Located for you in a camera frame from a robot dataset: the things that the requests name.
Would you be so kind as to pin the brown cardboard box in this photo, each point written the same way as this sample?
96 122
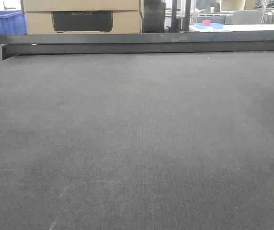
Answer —
46 17

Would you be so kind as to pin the blue plastic crate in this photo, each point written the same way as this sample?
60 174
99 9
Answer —
12 23

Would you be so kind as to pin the blue flat tray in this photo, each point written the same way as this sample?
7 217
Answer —
212 26

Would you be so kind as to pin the black conveyor end rail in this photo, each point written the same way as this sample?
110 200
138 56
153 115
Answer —
190 42

